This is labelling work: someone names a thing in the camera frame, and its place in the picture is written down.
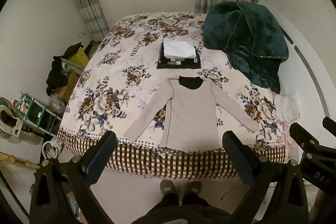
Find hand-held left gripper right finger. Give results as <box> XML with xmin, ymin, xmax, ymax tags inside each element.
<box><xmin>222</xmin><ymin>131</ymin><xmax>309</xmax><ymax>224</ymax></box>

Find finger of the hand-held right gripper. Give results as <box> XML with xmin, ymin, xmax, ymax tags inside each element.
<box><xmin>322</xmin><ymin>116</ymin><xmax>336</xmax><ymax>137</ymax></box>
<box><xmin>289</xmin><ymin>122</ymin><xmax>323</xmax><ymax>155</ymax></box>

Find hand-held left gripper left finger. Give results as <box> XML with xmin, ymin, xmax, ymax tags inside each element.
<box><xmin>29</xmin><ymin>131</ymin><xmax>117</xmax><ymax>224</ymax></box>

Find beige long-sleeve shirt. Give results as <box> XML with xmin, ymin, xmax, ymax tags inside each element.
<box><xmin>123</xmin><ymin>76</ymin><xmax>258</xmax><ymax>152</ymax></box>

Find black clothes pile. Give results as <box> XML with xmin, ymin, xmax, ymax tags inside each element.
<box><xmin>46</xmin><ymin>42</ymin><xmax>83</xmax><ymax>96</ymax></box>

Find pink bed sheet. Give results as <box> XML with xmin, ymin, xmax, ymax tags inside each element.
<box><xmin>273</xmin><ymin>93</ymin><xmax>298</xmax><ymax>163</ymax></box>

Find white crumpled cloth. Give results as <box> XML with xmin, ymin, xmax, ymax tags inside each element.
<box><xmin>273</xmin><ymin>92</ymin><xmax>300</xmax><ymax>123</ymax></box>

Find person's right slipper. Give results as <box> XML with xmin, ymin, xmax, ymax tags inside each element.
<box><xmin>183</xmin><ymin>180</ymin><xmax>203</xmax><ymax>201</ymax></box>

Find white bed headboard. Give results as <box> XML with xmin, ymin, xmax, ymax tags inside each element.
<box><xmin>257</xmin><ymin>0</ymin><xmax>336</xmax><ymax>127</ymax></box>

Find clear plastic bag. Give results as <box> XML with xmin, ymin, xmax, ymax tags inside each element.
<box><xmin>49</xmin><ymin>97</ymin><xmax>67</xmax><ymax>117</ymax></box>

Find green storage rack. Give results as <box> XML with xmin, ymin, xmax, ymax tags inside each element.
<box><xmin>13</xmin><ymin>92</ymin><xmax>63</xmax><ymax>136</ymax></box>

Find person's dark pants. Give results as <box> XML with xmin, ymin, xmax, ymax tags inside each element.
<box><xmin>131</xmin><ymin>194</ymin><xmax>233</xmax><ymax>224</ymax></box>

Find cardboard box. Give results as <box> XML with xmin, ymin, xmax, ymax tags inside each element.
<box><xmin>56</xmin><ymin>72</ymin><xmax>80</xmax><ymax>104</ymax></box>

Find floral bedspread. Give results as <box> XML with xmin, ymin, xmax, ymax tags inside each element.
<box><xmin>58</xmin><ymin>12</ymin><xmax>290</xmax><ymax>180</ymax></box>

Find yellow box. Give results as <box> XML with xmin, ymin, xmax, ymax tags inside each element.
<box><xmin>68</xmin><ymin>48</ymin><xmax>92</xmax><ymax>70</ymax></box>

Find dark green blanket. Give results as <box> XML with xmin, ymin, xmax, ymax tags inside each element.
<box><xmin>202</xmin><ymin>1</ymin><xmax>290</xmax><ymax>94</ymax></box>

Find black folded garment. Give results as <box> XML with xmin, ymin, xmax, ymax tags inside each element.
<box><xmin>157</xmin><ymin>43</ymin><xmax>201</xmax><ymax>70</ymax></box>

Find white folded garment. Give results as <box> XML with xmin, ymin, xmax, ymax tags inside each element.
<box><xmin>163</xmin><ymin>39</ymin><xmax>196</xmax><ymax>59</ymax></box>

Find black floor cable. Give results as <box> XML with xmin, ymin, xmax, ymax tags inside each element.
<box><xmin>220</xmin><ymin>187</ymin><xmax>248</xmax><ymax>201</ymax></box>

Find bamboo broom handle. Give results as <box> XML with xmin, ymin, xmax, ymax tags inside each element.
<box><xmin>0</xmin><ymin>151</ymin><xmax>40</xmax><ymax>170</ymax></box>

